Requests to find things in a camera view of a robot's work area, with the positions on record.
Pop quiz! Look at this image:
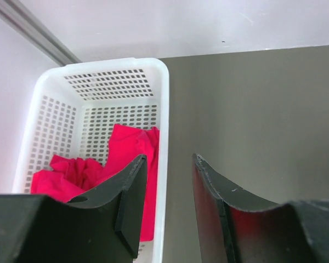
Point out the pink crumpled t-shirt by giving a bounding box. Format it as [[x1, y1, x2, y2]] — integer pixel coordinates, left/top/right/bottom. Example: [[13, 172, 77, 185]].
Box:
[[30, 124, 160, 242]]

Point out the white plastic basket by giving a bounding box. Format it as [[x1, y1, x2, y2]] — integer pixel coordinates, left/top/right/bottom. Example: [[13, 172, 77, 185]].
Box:
[[12, 58, 169, 262]]

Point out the left aluminium corner post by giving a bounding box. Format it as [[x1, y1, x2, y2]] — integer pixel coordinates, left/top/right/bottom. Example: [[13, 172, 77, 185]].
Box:
[[0, 1, 81, 66]]

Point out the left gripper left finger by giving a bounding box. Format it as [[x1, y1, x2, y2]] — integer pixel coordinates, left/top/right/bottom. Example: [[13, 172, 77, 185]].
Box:
[[0, 155, 147, 262]]

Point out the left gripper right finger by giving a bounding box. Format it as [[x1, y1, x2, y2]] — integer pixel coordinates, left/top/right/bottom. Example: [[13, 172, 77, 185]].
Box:
[[192, 154, 329, 262]]

